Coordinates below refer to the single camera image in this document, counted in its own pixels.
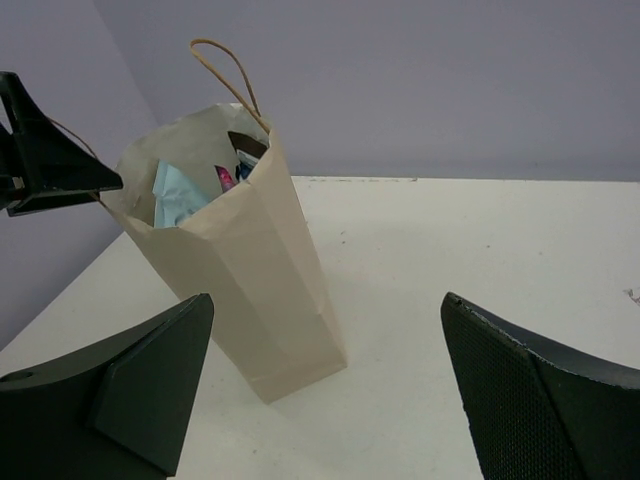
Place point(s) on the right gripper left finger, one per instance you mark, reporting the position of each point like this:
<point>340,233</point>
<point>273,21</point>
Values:
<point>116,409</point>

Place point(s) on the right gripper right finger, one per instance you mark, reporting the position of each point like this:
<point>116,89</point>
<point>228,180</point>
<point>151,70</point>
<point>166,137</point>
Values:
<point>536,408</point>

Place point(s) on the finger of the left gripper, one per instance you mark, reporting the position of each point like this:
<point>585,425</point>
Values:
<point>41,168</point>

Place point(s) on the beige paper bag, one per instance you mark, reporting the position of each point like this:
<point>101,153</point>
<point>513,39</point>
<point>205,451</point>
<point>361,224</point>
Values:
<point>250,248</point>

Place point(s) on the purple pink candy bag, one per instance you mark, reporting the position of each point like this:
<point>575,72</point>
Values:
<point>225,178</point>

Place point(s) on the light blue snack bag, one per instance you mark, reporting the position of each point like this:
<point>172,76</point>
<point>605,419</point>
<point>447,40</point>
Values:
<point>177,197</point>

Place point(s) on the brown kettle chips bag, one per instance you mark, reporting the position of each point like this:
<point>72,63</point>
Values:
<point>247,144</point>

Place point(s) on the blue snack packet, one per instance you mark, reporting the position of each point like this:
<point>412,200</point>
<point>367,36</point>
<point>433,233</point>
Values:
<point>244,168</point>

